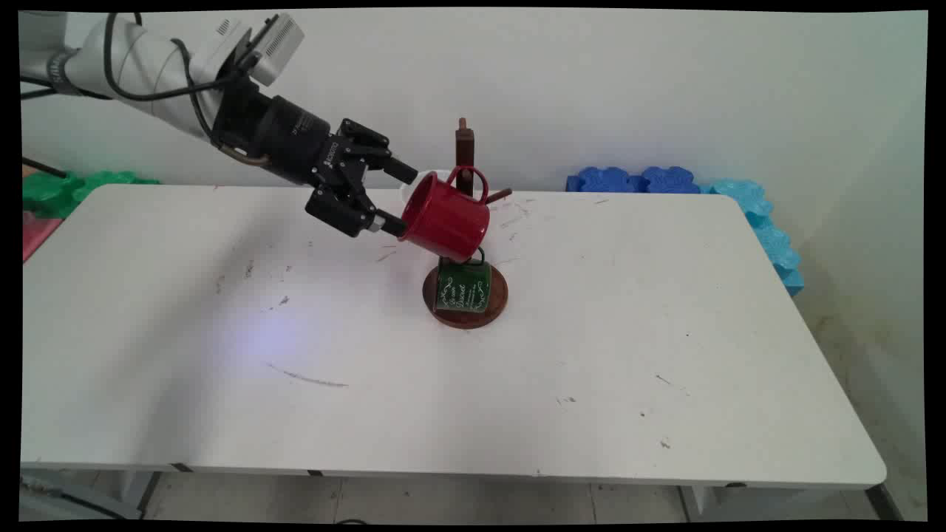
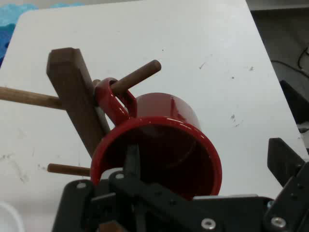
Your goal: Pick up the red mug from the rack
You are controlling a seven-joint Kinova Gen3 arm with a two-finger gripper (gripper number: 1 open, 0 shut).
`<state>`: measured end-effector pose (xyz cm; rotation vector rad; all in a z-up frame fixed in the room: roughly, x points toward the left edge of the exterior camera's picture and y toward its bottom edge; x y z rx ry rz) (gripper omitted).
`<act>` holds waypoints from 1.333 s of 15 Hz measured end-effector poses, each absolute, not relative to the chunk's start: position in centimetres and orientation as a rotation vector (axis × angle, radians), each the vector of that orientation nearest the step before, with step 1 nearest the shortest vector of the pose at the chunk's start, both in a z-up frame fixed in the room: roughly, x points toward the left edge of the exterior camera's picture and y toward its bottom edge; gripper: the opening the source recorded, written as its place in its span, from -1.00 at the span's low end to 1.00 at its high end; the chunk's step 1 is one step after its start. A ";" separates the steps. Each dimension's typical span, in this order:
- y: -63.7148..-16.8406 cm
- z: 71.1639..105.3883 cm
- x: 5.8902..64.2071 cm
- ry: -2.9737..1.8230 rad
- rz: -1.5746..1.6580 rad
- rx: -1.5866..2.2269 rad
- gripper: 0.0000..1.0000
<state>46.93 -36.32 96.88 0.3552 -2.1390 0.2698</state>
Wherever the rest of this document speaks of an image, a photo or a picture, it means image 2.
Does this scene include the red enamel mug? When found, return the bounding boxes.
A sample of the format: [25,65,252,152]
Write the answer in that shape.
[89,77,223,201]

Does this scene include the black angular floor object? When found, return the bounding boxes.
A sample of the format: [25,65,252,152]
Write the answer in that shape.
[279,79,309,132]

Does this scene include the thin black floor cable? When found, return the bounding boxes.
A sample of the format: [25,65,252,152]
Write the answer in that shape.
[271,45,309,78]

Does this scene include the light blue foam mat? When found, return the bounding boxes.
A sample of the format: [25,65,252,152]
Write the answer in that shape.
[0,3,75,27]

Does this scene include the dark wooden mug tree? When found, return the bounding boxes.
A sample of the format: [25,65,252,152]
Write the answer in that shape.
[0,47,162,232]

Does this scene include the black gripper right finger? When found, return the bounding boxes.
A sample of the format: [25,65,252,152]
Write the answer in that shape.
[263,137,309,232]

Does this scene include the dark blue foam mat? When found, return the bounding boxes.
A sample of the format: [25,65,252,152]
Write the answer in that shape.
[0,24,15,67]

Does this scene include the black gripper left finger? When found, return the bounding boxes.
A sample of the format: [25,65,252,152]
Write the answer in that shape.
[52,144,215,232]

